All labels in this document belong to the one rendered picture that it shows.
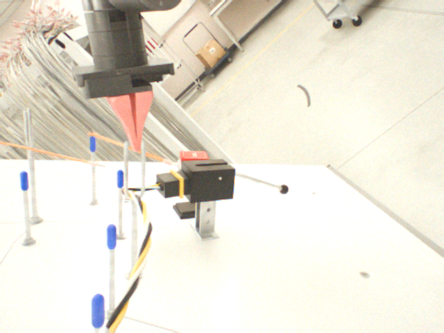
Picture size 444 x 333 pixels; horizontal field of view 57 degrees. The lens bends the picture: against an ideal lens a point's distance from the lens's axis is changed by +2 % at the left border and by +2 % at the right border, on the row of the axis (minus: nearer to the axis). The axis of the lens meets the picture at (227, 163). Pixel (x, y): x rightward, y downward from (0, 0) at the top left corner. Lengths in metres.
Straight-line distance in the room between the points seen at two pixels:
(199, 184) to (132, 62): 0.15
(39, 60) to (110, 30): 0.69
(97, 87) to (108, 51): 0.04
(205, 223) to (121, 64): 0.21
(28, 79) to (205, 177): 0.76
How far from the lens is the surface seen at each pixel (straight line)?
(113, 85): 0.44
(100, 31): 0.45
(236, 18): 8.55
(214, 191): 0.48
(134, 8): 0.40
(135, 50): 0.45
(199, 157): 0.72
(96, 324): 0.27
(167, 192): 0.47
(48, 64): 1.10
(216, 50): 7.73
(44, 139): 1.19
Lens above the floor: 1.29
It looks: 19 degrees down
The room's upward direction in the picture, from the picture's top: 45 degrees counter-clockwise
